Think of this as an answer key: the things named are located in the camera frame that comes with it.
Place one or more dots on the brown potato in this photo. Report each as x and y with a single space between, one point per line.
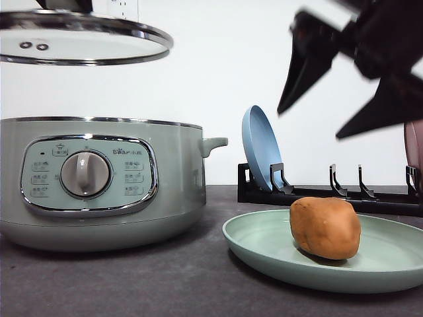
325 227

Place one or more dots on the glass steamer lid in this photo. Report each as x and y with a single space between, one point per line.
70 32

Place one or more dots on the gray table mat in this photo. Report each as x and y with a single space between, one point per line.
198 275

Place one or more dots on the green electric steamer pot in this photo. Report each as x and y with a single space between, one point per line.
86 184

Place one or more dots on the black dish rack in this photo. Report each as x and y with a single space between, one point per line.
281 192

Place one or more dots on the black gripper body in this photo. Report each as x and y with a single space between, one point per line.
386 36

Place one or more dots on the white wall socket left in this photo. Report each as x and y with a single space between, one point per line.
125 9

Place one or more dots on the blue plate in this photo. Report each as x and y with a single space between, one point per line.
262 146

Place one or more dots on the pink plate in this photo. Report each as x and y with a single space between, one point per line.
413 140

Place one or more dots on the green plate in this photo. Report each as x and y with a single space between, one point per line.
389 256

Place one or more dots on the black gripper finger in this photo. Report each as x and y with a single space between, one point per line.
315 44
398 99

